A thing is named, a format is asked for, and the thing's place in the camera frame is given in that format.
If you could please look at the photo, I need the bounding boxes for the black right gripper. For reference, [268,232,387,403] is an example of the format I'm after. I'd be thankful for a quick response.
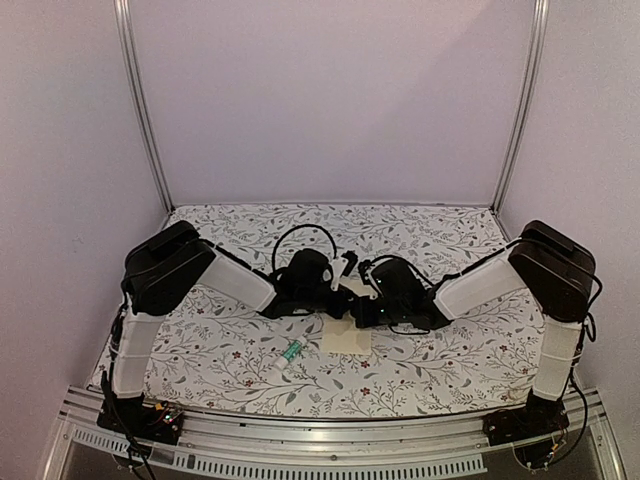
[352,296,409,328]

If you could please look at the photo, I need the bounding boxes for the cream envelope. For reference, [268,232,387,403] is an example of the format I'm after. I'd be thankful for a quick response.
[319,278,374,356]

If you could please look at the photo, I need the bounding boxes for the green white glue stick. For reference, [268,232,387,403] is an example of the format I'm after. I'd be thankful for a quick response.
[273,337,307,371]

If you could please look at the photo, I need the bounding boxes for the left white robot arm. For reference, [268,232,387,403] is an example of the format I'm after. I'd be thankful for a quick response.
[108,221,358,434]

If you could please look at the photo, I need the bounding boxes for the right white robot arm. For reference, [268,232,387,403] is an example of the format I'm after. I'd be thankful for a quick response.
[350,220,602,436]

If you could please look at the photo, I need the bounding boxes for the floral patterned table mat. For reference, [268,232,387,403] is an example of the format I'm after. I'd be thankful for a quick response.
[143,204,544,419]

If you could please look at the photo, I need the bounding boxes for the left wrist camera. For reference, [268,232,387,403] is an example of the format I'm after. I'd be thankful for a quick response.
[329,251,358,291]

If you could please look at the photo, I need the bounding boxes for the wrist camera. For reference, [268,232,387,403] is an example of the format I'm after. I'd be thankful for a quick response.
[357,260,379,300]
[329,251,358,291]

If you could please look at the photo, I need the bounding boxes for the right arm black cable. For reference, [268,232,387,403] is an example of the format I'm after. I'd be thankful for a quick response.
[369,254,436,289]

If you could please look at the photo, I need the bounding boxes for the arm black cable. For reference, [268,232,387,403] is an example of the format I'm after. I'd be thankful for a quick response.
[369,254,436,289]
[269,224,337,276]

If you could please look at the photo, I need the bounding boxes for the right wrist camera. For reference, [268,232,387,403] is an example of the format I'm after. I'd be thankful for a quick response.
[357,260,379,300]

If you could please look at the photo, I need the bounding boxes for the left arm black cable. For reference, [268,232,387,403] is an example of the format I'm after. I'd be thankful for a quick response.
[269,224,337,276]

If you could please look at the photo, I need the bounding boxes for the front aluminium rail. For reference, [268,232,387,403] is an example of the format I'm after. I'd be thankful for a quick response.
[42,387,626,480]

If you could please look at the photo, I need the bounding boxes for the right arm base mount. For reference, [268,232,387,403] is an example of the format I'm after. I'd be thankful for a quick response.
[482,391,569,446]

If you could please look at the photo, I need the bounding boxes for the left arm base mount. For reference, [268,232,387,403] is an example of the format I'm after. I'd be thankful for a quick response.
[97,395,184,445]

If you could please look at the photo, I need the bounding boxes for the right aluminium frame post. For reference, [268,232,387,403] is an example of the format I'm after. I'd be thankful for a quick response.
[491,0,550,216]

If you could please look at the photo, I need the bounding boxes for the aluminium frame post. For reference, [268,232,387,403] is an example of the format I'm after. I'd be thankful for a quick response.
[491,0,550,216]
[113,0,175,214]

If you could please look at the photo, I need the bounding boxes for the left aluminium frame post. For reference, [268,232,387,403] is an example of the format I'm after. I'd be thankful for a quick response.
[113,0,175,214]

